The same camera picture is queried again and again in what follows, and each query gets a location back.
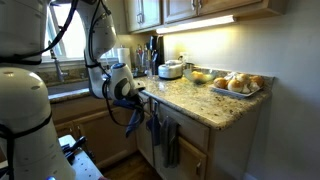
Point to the small silver cooker appliance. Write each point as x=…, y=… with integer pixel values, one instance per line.
x=170, y=70

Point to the wide wooden cabinet door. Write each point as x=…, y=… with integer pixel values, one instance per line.
x=190, y=163

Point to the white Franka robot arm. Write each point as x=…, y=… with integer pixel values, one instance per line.
x=23, y=116

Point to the white rectangular plate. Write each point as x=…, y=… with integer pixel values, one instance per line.
x=233, y=94

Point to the narrow wooden cabinet door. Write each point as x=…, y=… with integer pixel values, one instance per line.
x=141, y=146

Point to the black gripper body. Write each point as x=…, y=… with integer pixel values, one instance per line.
x=137, y=101

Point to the glass fruit bowl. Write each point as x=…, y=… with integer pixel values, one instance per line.
x=188, y=76

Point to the wooden sink front panel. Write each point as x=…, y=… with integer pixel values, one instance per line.
x=73, y=106

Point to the wide wooden drawer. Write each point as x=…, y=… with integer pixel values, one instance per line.
x=190, y=126

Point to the black soda maker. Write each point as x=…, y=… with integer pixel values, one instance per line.
x=159, y=50

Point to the black clamp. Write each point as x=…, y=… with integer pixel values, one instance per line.
x=73, y=148

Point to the yellow fruit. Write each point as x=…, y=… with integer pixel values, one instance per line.
x=197, y=76

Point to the stainless steel sink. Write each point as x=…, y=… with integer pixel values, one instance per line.
x=66, y=87

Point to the bright kitchen window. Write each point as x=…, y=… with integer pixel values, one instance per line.
x=70, y=36

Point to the wooden sink cabinet door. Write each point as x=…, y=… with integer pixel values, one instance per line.
x=96, y=143
x=63, y=130

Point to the chrome kitchen faucet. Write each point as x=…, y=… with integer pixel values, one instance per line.
x=58, y=70

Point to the wooden upper cabinet door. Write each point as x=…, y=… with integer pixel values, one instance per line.
x=180, y=9
x=230, y=4
x=150, y=13

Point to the grey hanging towel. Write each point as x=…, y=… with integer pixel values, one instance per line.
x=170, y=143

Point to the clear glass bottle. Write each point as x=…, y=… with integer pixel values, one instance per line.
x=148, y=63

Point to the white wall outlet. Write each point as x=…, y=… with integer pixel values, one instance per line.
x=183, y=56

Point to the white perforated base plate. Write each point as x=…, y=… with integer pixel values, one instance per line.
x=83, y=166

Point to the under-cabinet light bar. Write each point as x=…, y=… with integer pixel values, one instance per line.
x=196, y=24

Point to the small wooden drawer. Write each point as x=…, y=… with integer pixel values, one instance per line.
x=148, y=101

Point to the yellow onion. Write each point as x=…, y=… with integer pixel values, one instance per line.
x=243, y=78
x=257, y=80
x=220, y=82
x=235, y=86

